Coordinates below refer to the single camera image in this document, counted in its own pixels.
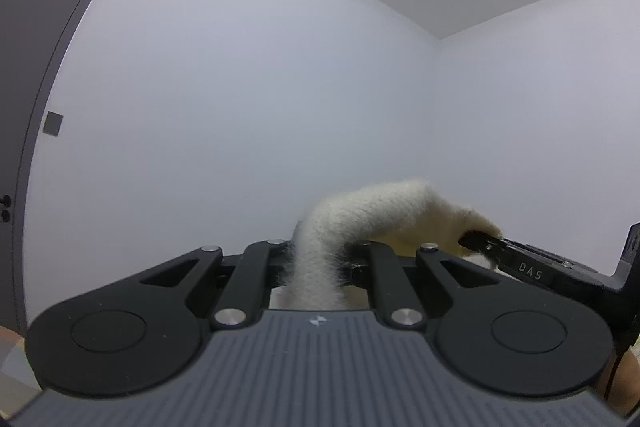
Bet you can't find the grey wall switch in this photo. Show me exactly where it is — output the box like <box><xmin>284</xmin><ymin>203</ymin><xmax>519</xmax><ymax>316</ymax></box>
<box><xmin>43</xmin><ymin>111</ymin><xmax>65</xmax><ymax>136</ymax></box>

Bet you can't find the person's right forearm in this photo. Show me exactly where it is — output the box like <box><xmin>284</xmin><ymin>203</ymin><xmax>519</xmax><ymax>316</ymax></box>
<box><xmin>599</xmin><ymin>341</ymin><xmax>640</xmax><ymax>419</ymax></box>

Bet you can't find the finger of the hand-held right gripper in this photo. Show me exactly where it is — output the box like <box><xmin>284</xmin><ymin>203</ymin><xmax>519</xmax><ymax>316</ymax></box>
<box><xmin>457</xmin><ymin>230</ymin><xmax>609</xmax><ymax>302</ymax></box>

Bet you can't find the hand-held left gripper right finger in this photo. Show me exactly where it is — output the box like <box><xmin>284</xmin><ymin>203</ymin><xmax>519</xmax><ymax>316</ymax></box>
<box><xmin>349</xmin><ymin>242</ymin><xmax>497</xmax><ymax>329</ymax></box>

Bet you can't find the cream fuzzy sweater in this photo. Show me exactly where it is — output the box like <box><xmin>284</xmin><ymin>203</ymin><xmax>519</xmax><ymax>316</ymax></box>
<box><xmin>270</xmin><ymin>178</ymin><xmax>506</xmax><ymax>312</ymax></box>

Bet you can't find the patchwork bed quilt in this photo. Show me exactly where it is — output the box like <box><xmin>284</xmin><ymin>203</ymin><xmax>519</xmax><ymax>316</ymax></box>
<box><xmin>0</xmin><ymin>324</ymin><xmax>42</xmax><ymax>414</ymax></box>

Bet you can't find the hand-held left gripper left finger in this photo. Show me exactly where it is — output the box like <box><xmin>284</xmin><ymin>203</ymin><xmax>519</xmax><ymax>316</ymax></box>
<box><xmin>140</xmin><ymin>239</ymin><xmax>297</xmax><ymax>331</ymax></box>

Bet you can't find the dark grey door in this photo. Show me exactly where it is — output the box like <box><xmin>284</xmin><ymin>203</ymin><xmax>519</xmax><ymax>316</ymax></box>
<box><xmin>0</xmin><ymin>0</ymin><xmax>103</xmax><ymax>339</ymax></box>

